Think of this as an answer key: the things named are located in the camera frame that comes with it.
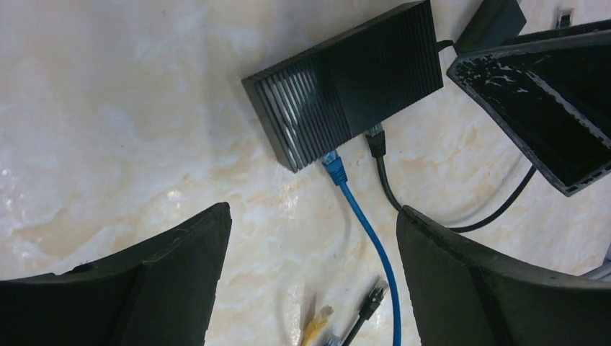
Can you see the small black ribbed network switch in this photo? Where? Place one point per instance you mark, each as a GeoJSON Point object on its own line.
{"type": "Point", "coordinates": [313, 102]}

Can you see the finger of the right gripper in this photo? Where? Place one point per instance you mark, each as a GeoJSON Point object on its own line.
{"type": "Point", "coordinates": [549, 92]}

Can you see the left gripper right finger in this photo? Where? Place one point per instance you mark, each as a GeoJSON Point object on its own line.
{"type": "Point", "coordinates": [465, 293]}

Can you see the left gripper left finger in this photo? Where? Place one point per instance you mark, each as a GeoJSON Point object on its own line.
{"type": "Point", "coordinates": [160, 291]}

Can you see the black ethernet cable loose end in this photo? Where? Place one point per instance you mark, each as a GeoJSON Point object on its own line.
{"type": "Point", "coordinates": [368, 307]}

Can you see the black power adapter with cord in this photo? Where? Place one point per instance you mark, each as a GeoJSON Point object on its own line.
{"type": "Point", "coordinates": [494, 22]}

